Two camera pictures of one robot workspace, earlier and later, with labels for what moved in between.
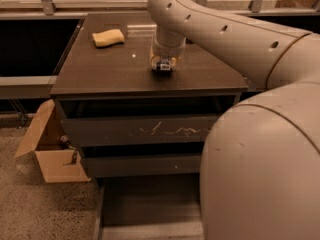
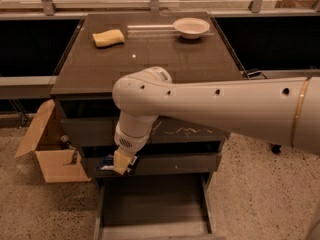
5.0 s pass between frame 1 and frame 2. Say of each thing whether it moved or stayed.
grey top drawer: stayed
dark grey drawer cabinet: stayed
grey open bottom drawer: stayed
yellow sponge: stayed
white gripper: moved
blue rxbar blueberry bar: moved
